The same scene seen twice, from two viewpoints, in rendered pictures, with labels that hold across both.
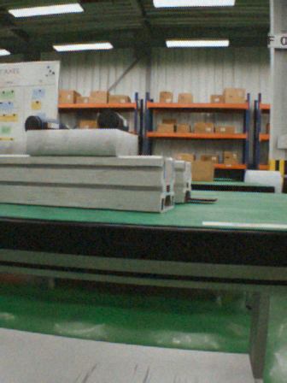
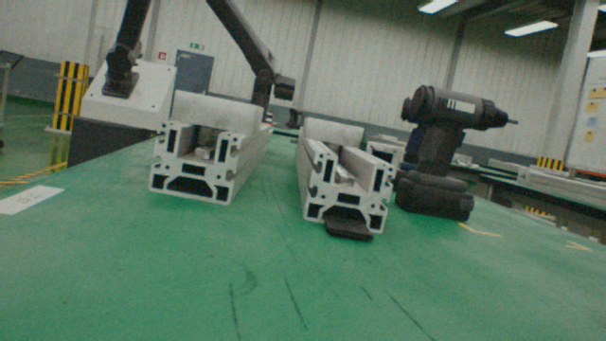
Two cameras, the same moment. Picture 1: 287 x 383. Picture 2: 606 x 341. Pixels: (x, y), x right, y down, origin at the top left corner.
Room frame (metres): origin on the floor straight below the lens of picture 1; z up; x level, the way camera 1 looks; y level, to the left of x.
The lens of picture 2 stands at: (0.56, -0.57, 0.90)
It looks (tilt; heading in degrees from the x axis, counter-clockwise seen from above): 6 degrees down; 71
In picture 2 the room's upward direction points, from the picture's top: 11 degrees clockwise
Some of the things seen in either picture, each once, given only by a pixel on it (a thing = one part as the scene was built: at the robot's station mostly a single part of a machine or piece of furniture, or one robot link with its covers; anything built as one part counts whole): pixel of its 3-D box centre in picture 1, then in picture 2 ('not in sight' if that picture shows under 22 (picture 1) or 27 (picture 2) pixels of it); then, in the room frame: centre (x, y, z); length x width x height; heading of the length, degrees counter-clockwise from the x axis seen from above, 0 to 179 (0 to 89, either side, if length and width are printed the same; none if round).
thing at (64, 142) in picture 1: (83, 152); (221, 121); (0.65, 0.10, 0.87); 0.16 x 0.11 x 0.07; 74
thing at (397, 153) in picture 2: not in sight; (379, 160); (1.15, 0.52, 0.83); 0.11 x 0.10 x 0.10; 143
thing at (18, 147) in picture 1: (23, 156); (329, 137); (0.90, 0.29, 0.87); 0.16 x 0.11 x 0.07; 74
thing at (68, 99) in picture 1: (92, 144); not in sight; (10.98, 1.52, 1.58); 2.83 x 0.98 x 3.15; 81
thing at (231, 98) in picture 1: (196, 146); not in sight; (10.49, -1.44, 1.59); 2.83 x 0.98 x 3.17; 81
